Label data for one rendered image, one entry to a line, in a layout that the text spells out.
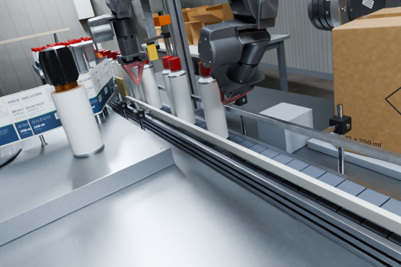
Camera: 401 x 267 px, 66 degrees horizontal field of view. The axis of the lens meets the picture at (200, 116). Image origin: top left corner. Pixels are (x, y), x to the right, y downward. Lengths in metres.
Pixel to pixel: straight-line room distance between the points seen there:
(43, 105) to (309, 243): 0.86
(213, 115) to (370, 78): 0.34
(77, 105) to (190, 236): 0.47
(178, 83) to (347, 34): 0.44
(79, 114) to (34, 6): 4.69
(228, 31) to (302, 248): 0.37
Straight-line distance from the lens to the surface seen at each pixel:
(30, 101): 1.09
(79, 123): 0.88
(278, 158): 0.68
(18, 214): 0.77
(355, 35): 0.67
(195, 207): 0.66
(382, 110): 0.69
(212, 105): 0.74
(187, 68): 1.15
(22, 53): 5.53
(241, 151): 0.66
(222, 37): 0.54
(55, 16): 5.51
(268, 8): 0.54
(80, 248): 0.68
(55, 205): 0.77
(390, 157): 0.53
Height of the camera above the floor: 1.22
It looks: 21 degrees down
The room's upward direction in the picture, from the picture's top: 11 degrees counter-clockwise
